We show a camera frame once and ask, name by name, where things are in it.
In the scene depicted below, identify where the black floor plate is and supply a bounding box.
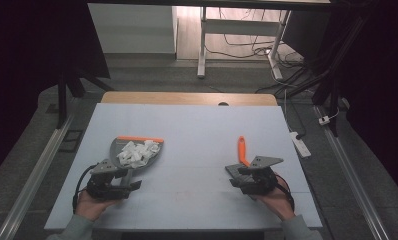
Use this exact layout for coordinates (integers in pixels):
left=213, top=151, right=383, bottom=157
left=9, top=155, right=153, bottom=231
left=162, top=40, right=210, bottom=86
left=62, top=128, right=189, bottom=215
left=57, top=129, right=85, bottom=154

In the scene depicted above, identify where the white desk frame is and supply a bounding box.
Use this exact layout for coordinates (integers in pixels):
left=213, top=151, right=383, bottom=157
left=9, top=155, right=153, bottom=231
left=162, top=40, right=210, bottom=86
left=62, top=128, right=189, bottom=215
left=196, top=5, right=293, bottom=81

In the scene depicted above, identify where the white power strip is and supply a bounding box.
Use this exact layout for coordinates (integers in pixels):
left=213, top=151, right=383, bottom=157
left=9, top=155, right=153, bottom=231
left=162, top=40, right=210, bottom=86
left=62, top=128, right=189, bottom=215
left=289, top=131, right=312, bottom=159

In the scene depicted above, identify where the person's right hand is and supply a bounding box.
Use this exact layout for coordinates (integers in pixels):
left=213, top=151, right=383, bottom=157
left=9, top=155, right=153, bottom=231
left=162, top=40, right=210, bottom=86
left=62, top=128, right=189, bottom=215
left=252, top=175, right=297, bottom=222

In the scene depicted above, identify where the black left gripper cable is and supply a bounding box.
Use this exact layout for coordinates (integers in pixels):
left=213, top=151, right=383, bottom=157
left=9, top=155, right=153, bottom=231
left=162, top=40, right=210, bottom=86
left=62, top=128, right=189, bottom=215
left=72, top=163, right=99, bottom=215

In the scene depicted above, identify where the black metal stand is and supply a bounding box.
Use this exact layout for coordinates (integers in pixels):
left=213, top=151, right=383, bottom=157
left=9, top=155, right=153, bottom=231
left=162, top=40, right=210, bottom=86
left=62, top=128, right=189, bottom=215
left=276, top=13, right=372, bottom=138

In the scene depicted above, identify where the black curtain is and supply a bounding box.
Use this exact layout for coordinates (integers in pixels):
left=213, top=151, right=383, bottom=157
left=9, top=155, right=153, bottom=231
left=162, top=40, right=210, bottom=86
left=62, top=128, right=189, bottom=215
left=331, top=0, right=398, bottom=204
left=0, top=0, right=112, bottom=183

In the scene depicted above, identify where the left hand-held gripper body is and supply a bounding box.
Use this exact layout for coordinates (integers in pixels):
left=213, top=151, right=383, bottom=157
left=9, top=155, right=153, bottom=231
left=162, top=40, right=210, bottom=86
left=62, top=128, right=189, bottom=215
left=85, top=158, right=135, bottom=201

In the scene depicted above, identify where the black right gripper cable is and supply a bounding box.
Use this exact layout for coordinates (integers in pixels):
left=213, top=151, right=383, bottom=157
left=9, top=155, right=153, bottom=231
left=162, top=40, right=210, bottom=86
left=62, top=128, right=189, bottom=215
left=274, top=173, right=296, bottom=214

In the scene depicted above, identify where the wooden table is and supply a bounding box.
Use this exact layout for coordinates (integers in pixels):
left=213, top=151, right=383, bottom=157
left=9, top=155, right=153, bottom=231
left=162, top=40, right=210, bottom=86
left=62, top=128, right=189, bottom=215
left=100, top=91, right=279, bottom=107

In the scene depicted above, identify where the white cabinet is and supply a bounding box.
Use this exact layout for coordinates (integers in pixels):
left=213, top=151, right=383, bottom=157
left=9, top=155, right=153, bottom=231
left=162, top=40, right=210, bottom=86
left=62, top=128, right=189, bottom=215
left=87, top=2, right=179, bottom=55

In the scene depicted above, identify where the grey dustpan with orange edge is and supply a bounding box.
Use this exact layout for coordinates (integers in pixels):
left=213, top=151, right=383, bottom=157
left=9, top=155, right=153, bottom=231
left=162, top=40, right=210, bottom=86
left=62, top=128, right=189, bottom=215
left=108, top=135, right=165, bottom=190

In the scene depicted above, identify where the black tripod stand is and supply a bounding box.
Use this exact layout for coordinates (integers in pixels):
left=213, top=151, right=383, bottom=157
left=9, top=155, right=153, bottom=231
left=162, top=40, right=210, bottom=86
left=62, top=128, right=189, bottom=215
left=54, top=65, right=116, bottom=130

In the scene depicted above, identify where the bundle of black floor cables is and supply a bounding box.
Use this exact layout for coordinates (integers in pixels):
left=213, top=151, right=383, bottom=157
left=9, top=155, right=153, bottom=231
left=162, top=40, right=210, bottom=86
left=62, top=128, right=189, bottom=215
left=204, top=7, right=305, bottom=69

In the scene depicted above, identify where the pile of white paper scraps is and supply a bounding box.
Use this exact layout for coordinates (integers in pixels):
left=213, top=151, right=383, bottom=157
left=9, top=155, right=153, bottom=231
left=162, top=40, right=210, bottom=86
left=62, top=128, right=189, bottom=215
left=115, top=139, right=162, bottom=170

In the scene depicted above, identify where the person's left hand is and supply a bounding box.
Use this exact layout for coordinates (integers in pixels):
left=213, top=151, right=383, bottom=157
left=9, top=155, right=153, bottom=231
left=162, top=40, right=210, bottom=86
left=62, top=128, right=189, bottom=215
left=74, top=189, right=121, bottom=223

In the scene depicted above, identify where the aluminium floor rail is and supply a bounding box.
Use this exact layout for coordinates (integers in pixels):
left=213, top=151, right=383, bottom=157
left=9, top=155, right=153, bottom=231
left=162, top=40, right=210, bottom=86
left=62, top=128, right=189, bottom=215
left=314, top=105, right=391, bottom=240
left=0, top=112, right=76, bottom=240

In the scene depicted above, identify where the pale blue board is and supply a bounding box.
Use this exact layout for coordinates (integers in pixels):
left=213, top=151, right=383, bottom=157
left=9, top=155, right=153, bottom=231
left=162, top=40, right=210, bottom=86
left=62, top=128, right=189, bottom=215
left=43, top=102, right=324, bottom=232

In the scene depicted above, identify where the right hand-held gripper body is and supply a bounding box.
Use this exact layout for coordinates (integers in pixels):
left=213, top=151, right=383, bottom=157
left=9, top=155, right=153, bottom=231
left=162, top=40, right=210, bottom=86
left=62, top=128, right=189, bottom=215
left=238, top=155, right=285, bottom=197

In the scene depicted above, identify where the orange-handled grey brush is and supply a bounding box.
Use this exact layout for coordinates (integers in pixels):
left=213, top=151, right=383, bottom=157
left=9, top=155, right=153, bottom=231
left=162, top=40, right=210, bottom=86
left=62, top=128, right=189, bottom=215
left=224, top=135, right=255, bottom=188

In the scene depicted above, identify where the black plug with cable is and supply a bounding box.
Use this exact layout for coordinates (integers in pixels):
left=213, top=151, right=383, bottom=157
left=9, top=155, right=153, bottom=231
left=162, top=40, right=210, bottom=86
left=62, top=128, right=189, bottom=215
left=288, top=99, right=307, bottom=141

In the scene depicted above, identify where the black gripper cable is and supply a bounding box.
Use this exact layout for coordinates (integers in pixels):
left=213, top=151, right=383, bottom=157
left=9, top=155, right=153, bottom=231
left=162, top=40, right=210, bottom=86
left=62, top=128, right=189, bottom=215
left=274, top=173, right=296, bottom=214
left=72, top=163, right=99, bottom=215

